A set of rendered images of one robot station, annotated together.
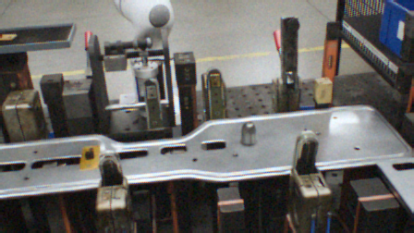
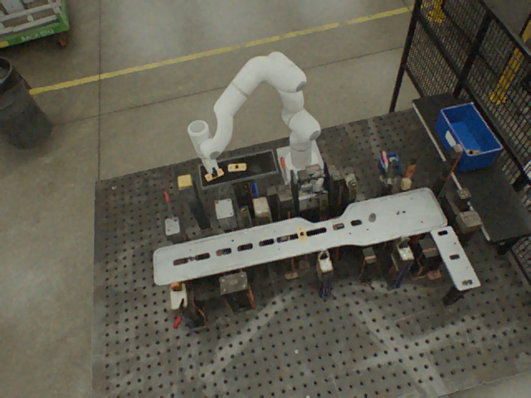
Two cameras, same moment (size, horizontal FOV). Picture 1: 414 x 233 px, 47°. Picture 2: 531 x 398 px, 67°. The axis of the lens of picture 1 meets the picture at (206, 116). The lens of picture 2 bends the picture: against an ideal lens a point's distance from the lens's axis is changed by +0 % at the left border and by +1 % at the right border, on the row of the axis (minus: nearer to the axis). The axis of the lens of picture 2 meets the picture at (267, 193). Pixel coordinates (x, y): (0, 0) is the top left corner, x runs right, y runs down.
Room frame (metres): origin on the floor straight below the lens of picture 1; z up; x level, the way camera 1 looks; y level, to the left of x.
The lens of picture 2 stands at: (0.00, 0.35, 2.71)
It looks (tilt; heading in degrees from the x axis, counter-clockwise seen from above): 57 degrees down; 2
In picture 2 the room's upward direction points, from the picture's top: 9 degrees counter-clockwise
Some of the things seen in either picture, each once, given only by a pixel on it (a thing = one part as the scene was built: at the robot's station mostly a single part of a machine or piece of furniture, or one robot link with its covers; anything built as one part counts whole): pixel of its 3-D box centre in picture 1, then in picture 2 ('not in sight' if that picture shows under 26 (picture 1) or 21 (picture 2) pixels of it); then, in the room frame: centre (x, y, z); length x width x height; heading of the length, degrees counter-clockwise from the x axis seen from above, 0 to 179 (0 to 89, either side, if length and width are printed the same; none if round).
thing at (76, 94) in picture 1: (91, 151); (286, 211); (1.02, 0.30, 0.89); 0.13 x 0.11 x 0.38; 6
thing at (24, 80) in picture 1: (20, 120); (244, 195); (1.14, 0.51, 0.92); 0.10 x 0.08 x 0.45; 96
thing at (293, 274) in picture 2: (66, 219); (287, 252); (0.82, 0.33, 0.84); 0.17 x 0.06 x 0.29; 6
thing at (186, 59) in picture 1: (189, 130); (334, 196); (1.07, 0.05, 0.91); 0.07 x 0.05 x 0.42; 6
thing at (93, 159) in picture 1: (90, 155); (301, 234); (0.83, 0.25, 1.01); 0.08 x 0.04 x 0.01; 7
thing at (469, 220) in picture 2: not in sight; (458, 235); (0.77, -0.50, 0.88); 0.08 x 0.08 x 0.36; 6
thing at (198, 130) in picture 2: not in sight; (202, 138); (1.12, 0.62, 1.44); 0.09 x 0.08 x 0.13; 28
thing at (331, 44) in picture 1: (324, 116); (404, 187); (1.04, -0.30, 0.95); 0.03 x 0.01 x 0.50; 96
